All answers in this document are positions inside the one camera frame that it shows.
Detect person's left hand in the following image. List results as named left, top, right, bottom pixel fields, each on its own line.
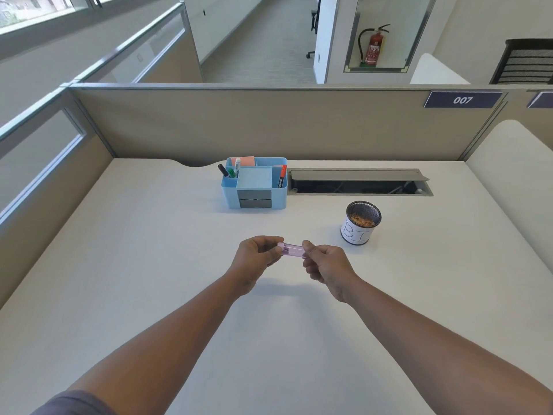
left=225, top=235, right=285, bottom=297

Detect person's right hand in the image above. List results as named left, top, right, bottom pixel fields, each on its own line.
left=302, top=239, right=362, bottom=304

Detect pink transparent highlighter pen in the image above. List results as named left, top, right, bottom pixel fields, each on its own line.
left=277, top=242, right=308, bottom=259

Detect person's left forearm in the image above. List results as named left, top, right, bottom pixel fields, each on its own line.
left=65, top=272, right=243, bottom=415

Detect person's right forearm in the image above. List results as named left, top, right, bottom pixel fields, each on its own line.
left=343, top=274, right=553, bottom=415

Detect black mesh cup white label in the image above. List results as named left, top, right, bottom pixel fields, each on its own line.
left=340, top=201, right=383, bottom=246

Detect blue plastic desk organizer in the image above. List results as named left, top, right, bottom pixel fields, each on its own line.
left=221, top=156, right=288, bottom=210

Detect beige desk partition panel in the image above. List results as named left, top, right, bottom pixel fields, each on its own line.
left=69, top=83, right=553, bottom=167

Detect white rounded desk divider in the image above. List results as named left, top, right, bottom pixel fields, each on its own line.
left=465, top=119, right=553, bottom=275
left=409, top=53, right=471, bottom=85

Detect dark blue desk number plate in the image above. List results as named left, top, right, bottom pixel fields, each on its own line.
left=526, top=91, right=553, bottom=109
left=423, top=91, right=504, bottom=110

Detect red fire extinguisher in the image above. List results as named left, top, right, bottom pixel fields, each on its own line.
left=357, top=24, right=391, bottom=68

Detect black office chair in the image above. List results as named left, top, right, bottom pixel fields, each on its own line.
left=306, top=8, right=319, bottom=60

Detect glass fire extinguisher cabinet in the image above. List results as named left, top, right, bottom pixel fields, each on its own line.
left=344, top=0, right=439, bottom=74

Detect beige glazed side partition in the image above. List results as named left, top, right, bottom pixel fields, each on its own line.
left=0, top=1, right=204, bottom=309

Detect grey shirt sleeve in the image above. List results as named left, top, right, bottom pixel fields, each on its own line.
left=30, top=389, right=118, bottom=415

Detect black slatted chair back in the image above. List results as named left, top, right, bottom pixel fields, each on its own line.
left=489, top=38, right=553, bottom=85

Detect grey desk cable hatch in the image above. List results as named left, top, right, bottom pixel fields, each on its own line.
left=287, top=168, right=434, bottom=197

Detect window with grey frame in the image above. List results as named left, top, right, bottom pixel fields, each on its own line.
left=0, top=0, right=130, bottom=36

